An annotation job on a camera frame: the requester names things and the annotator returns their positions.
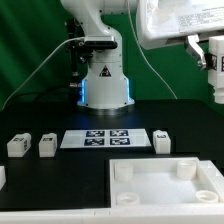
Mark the white AprilTag base sheet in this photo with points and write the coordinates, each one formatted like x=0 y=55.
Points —
x=105 y=138

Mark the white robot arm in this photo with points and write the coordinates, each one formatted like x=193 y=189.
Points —
x=105 y=89

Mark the white block at left edge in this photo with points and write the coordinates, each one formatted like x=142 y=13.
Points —
x=2 y=177

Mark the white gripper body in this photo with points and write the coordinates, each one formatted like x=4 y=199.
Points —
x=162 y=23

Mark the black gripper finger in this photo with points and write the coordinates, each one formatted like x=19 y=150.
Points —
x=192 y=47

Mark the grey camera on mount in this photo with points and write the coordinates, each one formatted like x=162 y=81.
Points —
x=100 y=42

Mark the white L-shaped obstacle fence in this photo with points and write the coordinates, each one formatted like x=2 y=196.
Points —
x=180 y=214

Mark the black camera stand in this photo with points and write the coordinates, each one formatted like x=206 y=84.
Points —
x=74 y=32

